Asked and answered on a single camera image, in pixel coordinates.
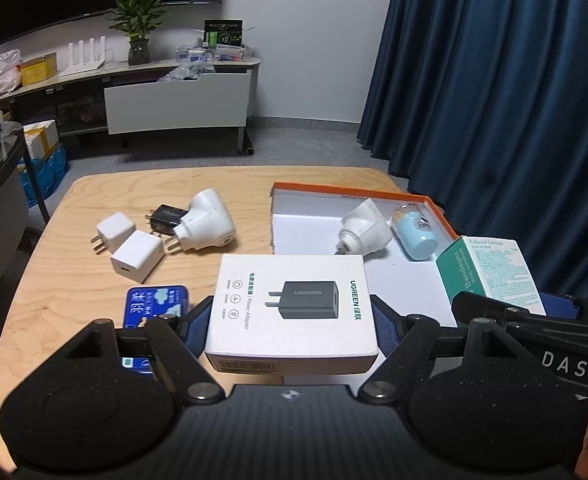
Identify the potted plant in glass vase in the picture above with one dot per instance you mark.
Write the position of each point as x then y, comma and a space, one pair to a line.
139, 15

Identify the yellow box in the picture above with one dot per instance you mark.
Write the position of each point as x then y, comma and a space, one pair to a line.
39, 69

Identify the white round plug adapter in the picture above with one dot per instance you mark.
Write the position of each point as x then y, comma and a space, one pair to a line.
366, 232
201, 222

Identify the small white charger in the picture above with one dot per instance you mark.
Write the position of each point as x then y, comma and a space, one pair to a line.
114, 230

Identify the taped cardboard box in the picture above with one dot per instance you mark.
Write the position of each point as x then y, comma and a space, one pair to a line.
41, 140

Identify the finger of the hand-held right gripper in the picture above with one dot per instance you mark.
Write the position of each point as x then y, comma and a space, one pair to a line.
479, 310
569, 307

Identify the grey television cabinet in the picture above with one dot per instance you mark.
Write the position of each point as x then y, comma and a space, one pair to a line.
49, 95

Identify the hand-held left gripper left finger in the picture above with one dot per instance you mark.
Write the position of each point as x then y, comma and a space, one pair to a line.
200, 320

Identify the clear plastic bags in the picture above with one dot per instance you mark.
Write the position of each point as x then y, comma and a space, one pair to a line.
184, 72

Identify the blue plastic bag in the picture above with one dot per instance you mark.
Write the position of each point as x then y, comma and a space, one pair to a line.
46, 175

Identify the white cube charger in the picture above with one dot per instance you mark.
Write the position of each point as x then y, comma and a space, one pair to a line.
136, 255

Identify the clear plastic storage boxes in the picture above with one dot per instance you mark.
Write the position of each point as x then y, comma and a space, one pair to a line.
224, 54

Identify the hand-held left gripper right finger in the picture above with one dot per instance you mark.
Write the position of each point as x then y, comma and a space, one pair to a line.
386, 325

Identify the white power adapter box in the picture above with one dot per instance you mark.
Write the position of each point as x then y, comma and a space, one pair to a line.
294, 300

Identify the green black box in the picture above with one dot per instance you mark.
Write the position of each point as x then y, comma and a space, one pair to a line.
223, 32

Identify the orange-rimmed white box tray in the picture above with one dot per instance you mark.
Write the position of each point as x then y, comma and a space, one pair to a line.
314, 230

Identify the black charger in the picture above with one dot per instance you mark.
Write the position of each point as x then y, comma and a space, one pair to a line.
166, 217

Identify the white router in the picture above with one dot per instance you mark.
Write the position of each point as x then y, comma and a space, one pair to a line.
81, 62

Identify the light blue toothpick jar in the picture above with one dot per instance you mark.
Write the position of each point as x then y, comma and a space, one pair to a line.
416, 235

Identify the blue curtain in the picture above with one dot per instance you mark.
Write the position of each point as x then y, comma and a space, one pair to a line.
474, 85

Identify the green bandage box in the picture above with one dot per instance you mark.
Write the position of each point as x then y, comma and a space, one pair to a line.
494, 270

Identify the white red plastic bag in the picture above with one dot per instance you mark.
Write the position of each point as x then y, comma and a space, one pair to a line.
1, 72

